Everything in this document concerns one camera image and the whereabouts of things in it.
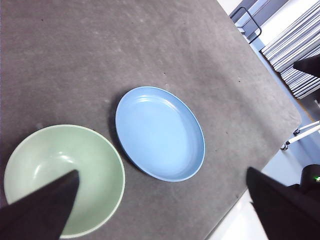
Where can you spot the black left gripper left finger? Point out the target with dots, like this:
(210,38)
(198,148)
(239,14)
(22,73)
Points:
(42,215)

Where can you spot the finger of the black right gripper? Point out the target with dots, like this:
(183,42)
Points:
(310,66)

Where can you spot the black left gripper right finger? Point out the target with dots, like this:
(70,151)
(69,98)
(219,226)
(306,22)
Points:
(287,215)

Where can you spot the green ribbed bowl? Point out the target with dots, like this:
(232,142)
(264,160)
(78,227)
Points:
(97,160)

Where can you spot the blue round plate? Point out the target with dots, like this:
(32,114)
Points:
(160,135)

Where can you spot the stack of grey white panels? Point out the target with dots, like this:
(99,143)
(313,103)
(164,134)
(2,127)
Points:
(290,47)

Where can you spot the black device with green light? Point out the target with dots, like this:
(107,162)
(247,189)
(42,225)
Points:
(311,177)

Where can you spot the white stand with casters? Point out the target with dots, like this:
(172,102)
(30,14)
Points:
(303,133)

